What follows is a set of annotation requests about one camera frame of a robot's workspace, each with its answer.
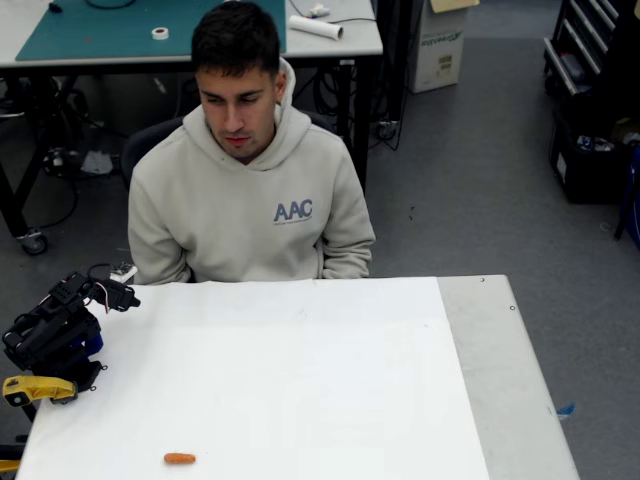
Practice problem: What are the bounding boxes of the yellow bar clamp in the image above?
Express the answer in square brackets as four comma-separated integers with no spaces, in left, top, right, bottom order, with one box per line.
[0,443,24,474]
[2,375,80,407]

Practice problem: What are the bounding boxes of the crumpled white sheet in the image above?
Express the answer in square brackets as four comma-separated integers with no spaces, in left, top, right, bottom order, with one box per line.
[79,149,114,175]

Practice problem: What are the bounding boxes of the man in beige hoodie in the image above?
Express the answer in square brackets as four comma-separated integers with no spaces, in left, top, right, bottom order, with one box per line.
[127,0,377,285]

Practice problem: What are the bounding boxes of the black office chair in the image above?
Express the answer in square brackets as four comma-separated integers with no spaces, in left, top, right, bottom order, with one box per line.
[121,110,346,192]

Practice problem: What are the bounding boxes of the large white paper sheet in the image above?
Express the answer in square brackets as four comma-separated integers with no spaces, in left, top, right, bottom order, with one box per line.
[14,276,491,480]

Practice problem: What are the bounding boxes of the green cutting mat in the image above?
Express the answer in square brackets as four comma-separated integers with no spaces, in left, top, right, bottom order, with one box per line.
[14,0,287,62]

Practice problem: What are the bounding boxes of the grey workbench with black legs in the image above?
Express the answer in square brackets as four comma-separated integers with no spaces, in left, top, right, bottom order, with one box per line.
[0,0,384,256]

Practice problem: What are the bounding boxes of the rolled white paper tube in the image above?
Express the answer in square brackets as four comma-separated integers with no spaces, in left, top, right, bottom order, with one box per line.
[288,14,345,41]

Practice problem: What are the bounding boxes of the white cardboard box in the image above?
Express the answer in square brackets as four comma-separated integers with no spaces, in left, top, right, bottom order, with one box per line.
[407,0,469,95]

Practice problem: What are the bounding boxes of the manila folder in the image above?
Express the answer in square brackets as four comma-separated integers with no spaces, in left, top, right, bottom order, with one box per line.
[429,0,481,14]

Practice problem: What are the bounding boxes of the black storage bin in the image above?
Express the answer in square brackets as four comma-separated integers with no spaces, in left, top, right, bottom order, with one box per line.
[548,107,640,205]

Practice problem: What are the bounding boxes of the black tool cabinet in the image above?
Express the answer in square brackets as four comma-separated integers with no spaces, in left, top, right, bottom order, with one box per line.
[543,0,640,97]

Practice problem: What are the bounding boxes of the blue chair frame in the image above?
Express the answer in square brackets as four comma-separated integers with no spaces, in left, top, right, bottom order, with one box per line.
[613,144,640,241]

